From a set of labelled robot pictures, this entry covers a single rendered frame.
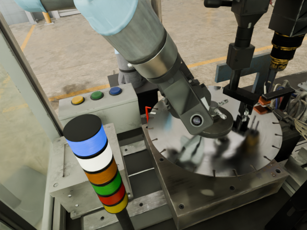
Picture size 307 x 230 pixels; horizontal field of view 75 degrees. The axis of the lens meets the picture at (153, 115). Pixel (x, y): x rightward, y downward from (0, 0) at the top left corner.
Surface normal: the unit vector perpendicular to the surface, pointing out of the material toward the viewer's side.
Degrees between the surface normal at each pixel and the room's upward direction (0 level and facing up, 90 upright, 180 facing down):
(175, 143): 0
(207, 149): 0
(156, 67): 105
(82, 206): 90
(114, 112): 90
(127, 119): 90
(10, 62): 90
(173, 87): 51
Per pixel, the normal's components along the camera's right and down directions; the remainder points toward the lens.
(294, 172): -0.95, 0.26
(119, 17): 0.28, 0.72
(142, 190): -0.09, -0.75
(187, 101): -0.32, 0.04
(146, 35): 0.52, 0.55
